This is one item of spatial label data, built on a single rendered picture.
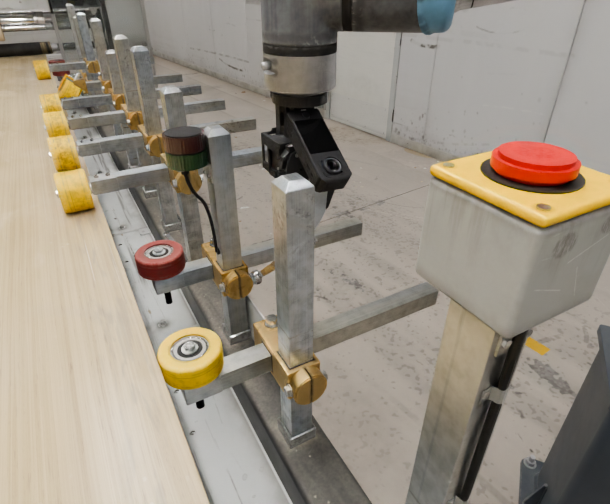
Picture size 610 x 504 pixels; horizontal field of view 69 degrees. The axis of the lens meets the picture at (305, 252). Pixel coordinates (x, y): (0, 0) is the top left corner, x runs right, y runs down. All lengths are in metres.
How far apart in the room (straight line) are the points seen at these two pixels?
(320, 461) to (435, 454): 0.36
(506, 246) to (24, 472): 0.47
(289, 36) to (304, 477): 0.58
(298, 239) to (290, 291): 0.07
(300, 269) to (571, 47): 2.92
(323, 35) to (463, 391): 0.40
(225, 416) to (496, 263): 0.71
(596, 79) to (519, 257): 3.02
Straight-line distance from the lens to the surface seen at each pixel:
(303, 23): 0.54
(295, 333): 0.57
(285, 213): 0.46
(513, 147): 0.25
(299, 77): 0.55
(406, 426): 1.66
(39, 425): 0.58
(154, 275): 0.77
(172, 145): 0.66
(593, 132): 3.26
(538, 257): 0.22
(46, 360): 0.65
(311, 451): 0.73
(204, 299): 1.00
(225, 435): 0.85
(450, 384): 0.32
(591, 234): 0.25
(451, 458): 0.36
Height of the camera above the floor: 1.31
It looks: 32 degrees down
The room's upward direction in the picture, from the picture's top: straight up
